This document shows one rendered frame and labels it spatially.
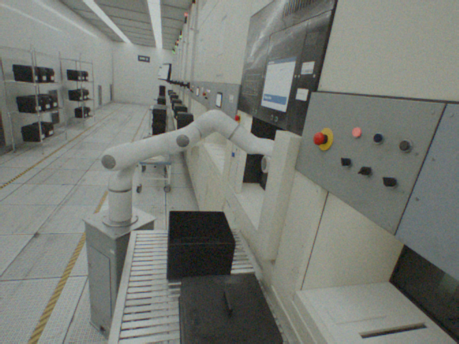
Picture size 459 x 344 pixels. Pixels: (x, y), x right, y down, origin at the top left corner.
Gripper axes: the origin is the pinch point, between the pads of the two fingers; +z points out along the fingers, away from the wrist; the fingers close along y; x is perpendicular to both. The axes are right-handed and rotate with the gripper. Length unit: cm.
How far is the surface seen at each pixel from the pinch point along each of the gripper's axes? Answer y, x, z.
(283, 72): 0, 41, -30
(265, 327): 55, -35, -46
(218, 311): 48, -35, -59
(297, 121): 19.9, 23.6, -30.3
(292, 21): -1, 60, -30
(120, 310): 34, -45, -90
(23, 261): -92, -122, -182
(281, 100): 2.9, 29.7, -30.4
